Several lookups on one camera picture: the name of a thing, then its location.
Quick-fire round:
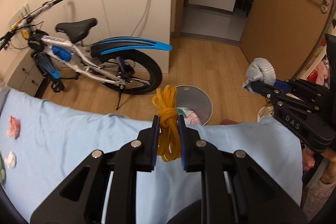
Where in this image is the grey cloth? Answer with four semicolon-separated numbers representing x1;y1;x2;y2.
243;57;276;93

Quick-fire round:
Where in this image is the white tissue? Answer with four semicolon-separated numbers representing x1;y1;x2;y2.
5;151;17;168

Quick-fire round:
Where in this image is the pink trash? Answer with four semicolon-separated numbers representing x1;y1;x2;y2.
6;116;21;139

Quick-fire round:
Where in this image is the yellow rubber band bundle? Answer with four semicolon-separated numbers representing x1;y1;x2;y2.
152;85;181;162

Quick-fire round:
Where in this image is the silver metal trash can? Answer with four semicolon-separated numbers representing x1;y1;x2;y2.
175;85;213;125

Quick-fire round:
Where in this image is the person's right hand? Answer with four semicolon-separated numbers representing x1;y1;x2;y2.
302;146;335;184

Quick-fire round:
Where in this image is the light blue bed sheet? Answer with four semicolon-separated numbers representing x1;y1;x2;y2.
1;89;302;223

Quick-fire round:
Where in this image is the orange green turtle plush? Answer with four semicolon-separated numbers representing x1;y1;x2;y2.
0;153;6;186

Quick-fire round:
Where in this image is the wooden door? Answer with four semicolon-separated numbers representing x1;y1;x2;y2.
240;0;333;80

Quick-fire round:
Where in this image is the grey bedside drawer cabinet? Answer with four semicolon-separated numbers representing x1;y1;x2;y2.
3;49;43;96

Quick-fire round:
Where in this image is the blue and white bicycle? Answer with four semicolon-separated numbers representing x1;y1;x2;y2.
1;0;172;96

